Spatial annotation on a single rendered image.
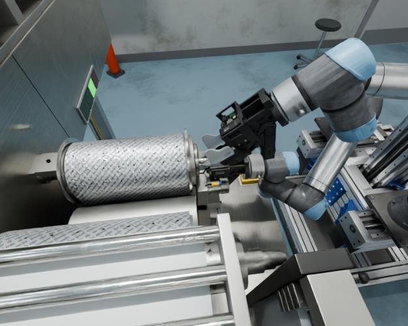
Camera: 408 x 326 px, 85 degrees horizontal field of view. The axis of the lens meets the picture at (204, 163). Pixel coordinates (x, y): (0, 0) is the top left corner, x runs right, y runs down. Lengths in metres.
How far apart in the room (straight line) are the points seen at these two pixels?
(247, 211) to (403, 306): 1.44
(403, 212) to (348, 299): 0.92
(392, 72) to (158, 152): 0.51
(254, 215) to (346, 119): 0.49
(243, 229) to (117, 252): 0.63
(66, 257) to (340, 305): 0.23
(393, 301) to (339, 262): 1.80
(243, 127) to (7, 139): 0.43
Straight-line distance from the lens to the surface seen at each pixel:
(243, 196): 0.87
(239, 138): 0.45
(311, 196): 0.76
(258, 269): 0.32
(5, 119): 0.54
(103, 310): 0.23
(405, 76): 0.64
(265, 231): 0.83
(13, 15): 0.68
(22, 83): 0.61
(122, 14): 3.40
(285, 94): 0.43
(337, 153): 0.78
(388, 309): 2.02
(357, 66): 0.44
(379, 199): 1.20
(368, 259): 1.80
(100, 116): 1.49
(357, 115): 0.49
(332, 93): 0.44
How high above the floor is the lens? 1.65
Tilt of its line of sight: 53 degrees down
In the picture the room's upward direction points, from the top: straight up
